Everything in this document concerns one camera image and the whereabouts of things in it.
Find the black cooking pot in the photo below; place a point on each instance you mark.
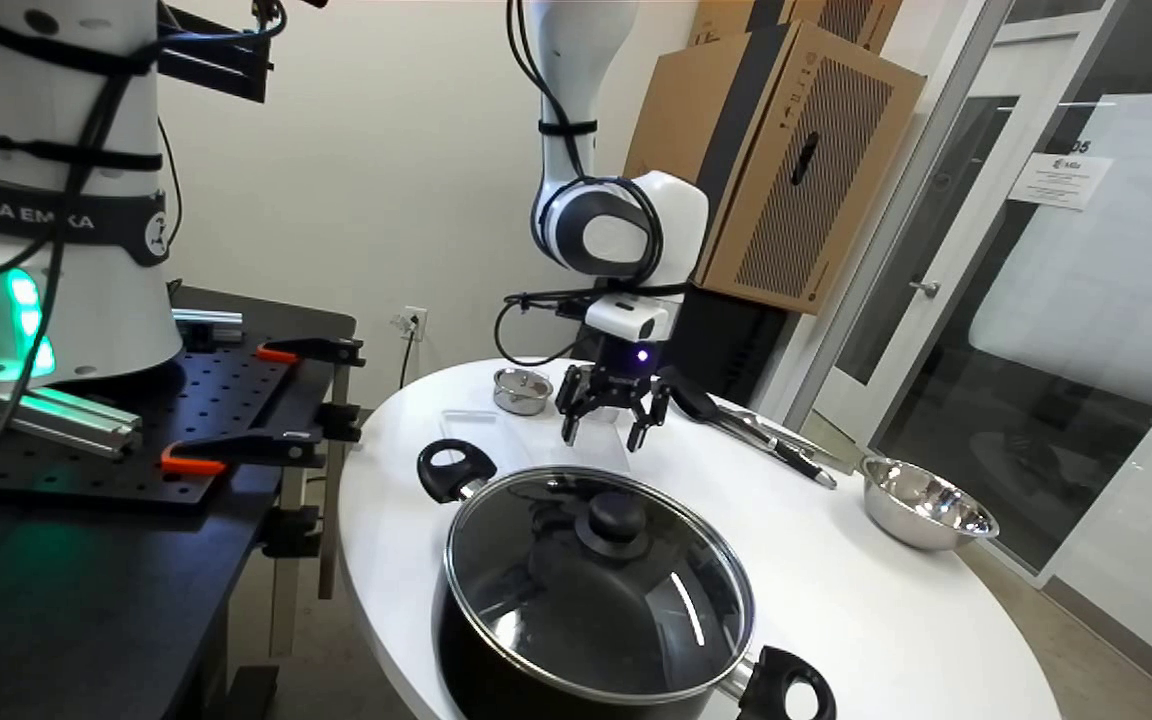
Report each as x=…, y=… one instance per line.
x=476, y=660

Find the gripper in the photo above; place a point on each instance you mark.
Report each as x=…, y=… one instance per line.
x=618, y=368

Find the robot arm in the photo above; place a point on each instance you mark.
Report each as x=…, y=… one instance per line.
x=56, y=200

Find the large steel bowl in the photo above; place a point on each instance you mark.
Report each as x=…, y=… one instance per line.
x=921, y=510

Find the glass pot lid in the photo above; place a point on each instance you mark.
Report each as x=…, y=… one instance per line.
x=576, y=600

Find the glass door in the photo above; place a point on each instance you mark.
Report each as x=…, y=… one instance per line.
x=1036, y=330

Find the aluminium rail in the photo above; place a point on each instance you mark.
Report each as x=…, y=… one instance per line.
x=56, y=415
x=208, y=320

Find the small steel bowl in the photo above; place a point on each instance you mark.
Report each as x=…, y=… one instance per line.
x=522, y=392

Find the stack of cardboard boxes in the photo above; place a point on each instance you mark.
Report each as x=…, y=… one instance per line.
x=796, y=170

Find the orange and black clamp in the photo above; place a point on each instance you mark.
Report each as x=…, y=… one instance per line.
x=236, y=450
x=311, y=351

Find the steel utensil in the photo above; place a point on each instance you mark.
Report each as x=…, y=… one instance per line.
x=786, y=438

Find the paper notice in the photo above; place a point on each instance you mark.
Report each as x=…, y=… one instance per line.
x=1060, y=181

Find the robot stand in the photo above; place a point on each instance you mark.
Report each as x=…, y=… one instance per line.
x=86, y=560

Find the black ladle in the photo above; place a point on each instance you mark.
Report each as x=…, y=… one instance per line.
x=701, y=402

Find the wall socket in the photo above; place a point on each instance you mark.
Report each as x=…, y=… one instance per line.
x=415, y=323

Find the black cabinet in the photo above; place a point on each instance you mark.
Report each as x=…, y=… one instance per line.
x=726, y=345

